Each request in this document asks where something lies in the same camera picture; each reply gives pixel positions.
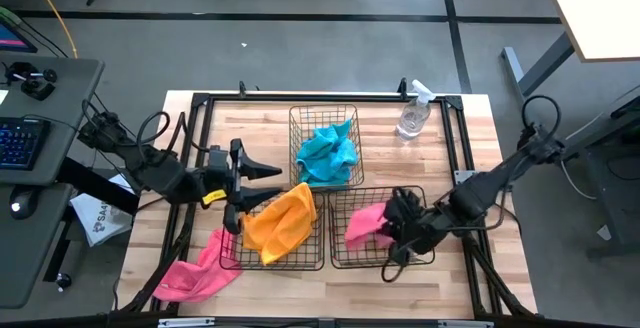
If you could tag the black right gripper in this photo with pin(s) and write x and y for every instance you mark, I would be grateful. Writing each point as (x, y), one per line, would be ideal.
(417, 225)

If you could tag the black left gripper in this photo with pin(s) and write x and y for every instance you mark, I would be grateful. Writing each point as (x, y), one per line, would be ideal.
(236, 188)

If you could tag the pink microfiber towel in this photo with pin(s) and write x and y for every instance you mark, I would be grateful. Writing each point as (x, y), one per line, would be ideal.
(362, 223)
(195, 278)

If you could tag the orange microfiber towel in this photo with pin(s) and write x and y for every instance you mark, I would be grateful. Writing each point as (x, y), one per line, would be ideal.
(280, 223)

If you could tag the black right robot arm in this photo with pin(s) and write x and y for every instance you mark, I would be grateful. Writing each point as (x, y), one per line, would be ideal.
(485, 185)

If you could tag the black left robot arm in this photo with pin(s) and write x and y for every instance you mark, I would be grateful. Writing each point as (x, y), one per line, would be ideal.
(160, 173)

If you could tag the clear spray bottle white trigger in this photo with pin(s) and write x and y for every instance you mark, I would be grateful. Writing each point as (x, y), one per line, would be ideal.
(412, 118)

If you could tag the white printed bag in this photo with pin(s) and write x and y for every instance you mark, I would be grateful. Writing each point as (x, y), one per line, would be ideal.
(100, 220)

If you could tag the grey table leg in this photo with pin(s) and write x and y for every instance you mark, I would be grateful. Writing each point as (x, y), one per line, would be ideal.
(525, 83)

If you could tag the grey side desk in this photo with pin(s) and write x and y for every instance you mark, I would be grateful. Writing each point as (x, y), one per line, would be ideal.
(65, 93)

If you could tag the black round knob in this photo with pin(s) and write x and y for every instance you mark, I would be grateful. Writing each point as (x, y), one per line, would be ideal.
(63, 281)

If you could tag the black computer mouse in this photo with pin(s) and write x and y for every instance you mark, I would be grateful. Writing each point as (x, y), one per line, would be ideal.
(22, 203)

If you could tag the black backlit keyboard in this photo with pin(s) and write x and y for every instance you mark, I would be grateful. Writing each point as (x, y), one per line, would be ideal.
(20, 143)

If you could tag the black clamp device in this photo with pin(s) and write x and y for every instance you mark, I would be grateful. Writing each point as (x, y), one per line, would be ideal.
(35, 85)

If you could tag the computer monitor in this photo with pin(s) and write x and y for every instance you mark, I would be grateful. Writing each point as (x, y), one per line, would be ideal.
(12, 38)

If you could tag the white table top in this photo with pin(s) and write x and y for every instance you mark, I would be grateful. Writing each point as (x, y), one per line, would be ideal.
(595, 8)

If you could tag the silver metal bracket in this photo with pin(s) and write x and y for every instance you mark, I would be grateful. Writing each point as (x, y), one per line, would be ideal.
(462, 175)

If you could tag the black aluminium table frame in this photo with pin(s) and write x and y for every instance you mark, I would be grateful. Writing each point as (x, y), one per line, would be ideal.
(260, 98)

